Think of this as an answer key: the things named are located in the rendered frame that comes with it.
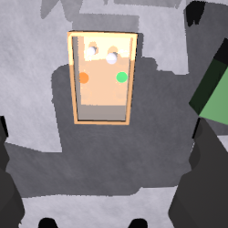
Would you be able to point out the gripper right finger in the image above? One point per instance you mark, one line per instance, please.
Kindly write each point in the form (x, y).
(201, 198)

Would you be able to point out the green rectangular box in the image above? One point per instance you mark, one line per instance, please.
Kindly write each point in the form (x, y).
(210, 100)

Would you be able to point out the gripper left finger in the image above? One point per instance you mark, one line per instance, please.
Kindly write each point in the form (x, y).
(12, 209)

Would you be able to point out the wooden ball-in-hole puzzle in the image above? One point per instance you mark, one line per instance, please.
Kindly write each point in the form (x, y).
(101, 72)

